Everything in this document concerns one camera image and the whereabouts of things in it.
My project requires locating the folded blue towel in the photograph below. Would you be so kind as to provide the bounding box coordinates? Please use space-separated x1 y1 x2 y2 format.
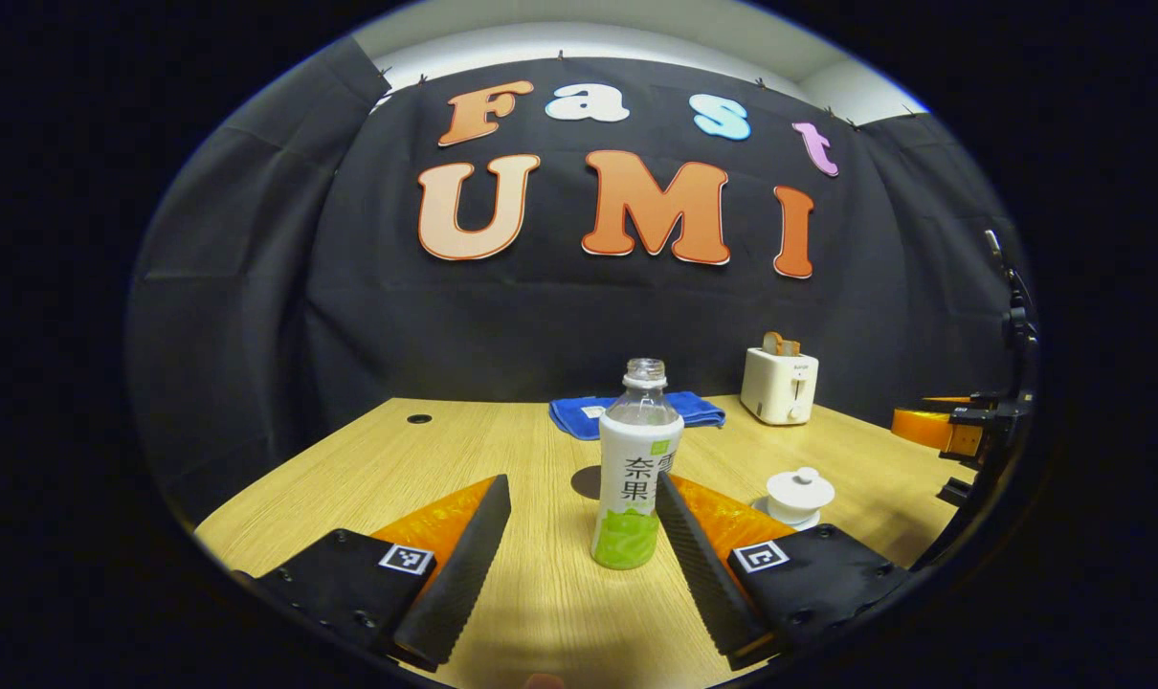
549 390 726 441

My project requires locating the cream toaster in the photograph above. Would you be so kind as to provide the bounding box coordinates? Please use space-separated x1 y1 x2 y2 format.
740 346 820 427

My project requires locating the white teacup lid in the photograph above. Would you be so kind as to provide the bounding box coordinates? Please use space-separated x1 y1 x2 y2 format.
766 467 836 522

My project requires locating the clear water bottle green label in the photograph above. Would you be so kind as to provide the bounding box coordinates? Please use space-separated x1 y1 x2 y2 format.
591 358 685 571

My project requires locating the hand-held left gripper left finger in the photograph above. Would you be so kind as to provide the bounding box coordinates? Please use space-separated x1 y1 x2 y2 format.
230 474 513 674

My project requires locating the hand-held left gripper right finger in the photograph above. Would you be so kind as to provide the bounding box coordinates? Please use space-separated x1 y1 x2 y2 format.
656 471 915 671

